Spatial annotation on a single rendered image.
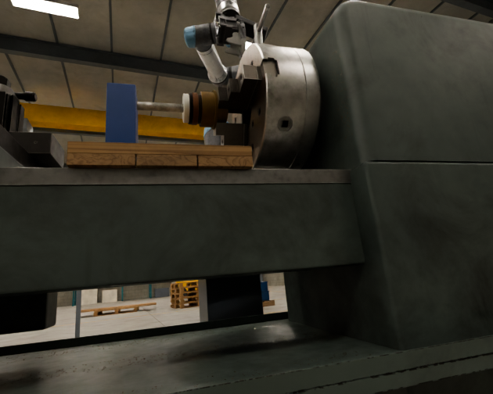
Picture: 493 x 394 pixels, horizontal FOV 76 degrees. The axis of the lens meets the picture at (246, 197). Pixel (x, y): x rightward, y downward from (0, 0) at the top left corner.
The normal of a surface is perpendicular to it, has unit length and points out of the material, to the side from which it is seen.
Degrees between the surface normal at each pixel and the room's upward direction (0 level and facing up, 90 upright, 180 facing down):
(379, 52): 90
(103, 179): 90
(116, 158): 90
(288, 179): 90
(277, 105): 115
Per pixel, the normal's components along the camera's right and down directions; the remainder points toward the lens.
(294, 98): 0.27, 0.05
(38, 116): 0.36, -0.26
